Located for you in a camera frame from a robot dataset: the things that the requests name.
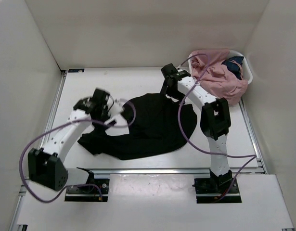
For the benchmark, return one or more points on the blue label sticker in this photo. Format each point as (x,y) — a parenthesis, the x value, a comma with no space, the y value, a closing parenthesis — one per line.
(80,70)

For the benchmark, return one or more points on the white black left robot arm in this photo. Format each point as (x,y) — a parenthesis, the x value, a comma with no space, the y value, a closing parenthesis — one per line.
(46,165)

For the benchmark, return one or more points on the white laundry basket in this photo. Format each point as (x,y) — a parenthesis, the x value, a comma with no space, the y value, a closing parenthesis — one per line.
(244,69)

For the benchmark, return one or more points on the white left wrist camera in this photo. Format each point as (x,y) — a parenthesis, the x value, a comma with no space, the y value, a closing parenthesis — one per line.
(118,106)

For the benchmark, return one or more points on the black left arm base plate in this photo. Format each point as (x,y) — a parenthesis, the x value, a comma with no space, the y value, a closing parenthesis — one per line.
(89,193)

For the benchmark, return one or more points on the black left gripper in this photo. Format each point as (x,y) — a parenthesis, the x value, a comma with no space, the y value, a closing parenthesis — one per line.
(106,109)

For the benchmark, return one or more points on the navy garment in basket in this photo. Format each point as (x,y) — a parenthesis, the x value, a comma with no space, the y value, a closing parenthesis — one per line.
(235,65)

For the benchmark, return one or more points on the black trousers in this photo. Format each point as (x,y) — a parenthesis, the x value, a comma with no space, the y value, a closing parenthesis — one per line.
(159,126)

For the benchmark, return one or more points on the white front cover panel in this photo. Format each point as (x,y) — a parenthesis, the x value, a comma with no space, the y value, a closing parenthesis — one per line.
(163,203)

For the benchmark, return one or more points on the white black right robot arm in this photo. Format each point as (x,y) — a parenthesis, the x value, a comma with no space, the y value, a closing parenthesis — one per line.
(215,120)

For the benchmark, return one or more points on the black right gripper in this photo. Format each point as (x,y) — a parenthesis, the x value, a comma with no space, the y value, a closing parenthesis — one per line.
(165,90)

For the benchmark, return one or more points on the aluminium frame rail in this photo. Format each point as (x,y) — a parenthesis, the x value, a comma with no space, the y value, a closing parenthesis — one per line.
(123,83)

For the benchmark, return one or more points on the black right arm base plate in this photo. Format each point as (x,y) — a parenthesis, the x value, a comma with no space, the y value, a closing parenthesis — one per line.
(207,193)

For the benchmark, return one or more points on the pink garment in basket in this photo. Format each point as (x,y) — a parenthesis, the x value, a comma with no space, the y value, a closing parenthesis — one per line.
(217,74)

